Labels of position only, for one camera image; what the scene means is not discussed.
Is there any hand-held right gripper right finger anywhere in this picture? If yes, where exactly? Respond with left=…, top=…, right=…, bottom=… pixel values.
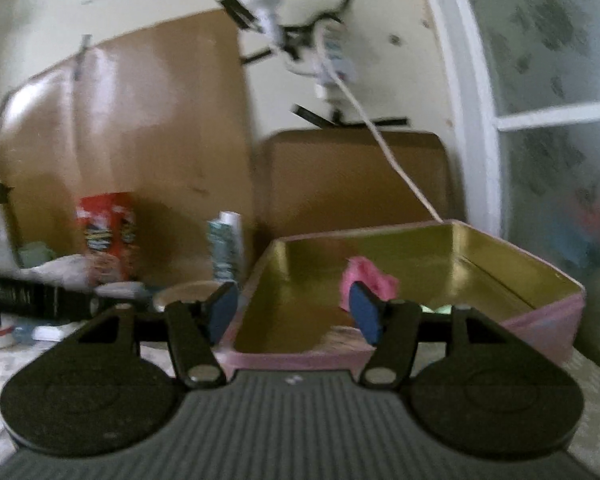
left=346, top=281, right=520, bottom=390

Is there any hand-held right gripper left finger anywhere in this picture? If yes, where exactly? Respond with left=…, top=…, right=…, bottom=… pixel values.
left=77, top=281, right=240, bottom=390

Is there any pink soft cloth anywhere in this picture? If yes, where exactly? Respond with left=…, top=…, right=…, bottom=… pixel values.
left=339, top=255, right=400, bottom=311

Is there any pink tin box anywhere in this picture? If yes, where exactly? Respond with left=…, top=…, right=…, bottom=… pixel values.
left=215, top=219, right=587, bottom=377

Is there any white plastic bag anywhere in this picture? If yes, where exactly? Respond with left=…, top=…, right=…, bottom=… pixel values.
left=19, top=254, right=97, bottom=287

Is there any round white pink cup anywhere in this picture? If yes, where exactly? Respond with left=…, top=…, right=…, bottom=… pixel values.
left=152, top=281, right=226, bottom=312

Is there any teal and white carton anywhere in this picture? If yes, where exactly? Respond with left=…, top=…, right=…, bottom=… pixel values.
left=207, top=211, right=245, bottom=282

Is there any red snack can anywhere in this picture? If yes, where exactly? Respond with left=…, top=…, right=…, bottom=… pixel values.
left=76, top=191, right=139, bottom=283

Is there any small brown cardboard box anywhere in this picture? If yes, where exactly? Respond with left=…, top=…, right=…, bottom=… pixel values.
left=259, top=129, right=455, bottom=252

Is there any large cardboard sheet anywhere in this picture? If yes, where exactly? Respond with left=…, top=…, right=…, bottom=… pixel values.
left=0, top=9, right=257, bottom=283

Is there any white framed glass door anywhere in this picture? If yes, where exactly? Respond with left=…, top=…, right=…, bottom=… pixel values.
left=414, top=0, right=600, bottom=358

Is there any white power adapter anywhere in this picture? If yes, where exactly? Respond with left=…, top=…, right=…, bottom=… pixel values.
left=311, top=22, right=359, bottom=107

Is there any white cable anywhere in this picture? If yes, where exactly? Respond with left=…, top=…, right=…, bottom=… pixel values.
left=316, top=27, right=445, bottom=223

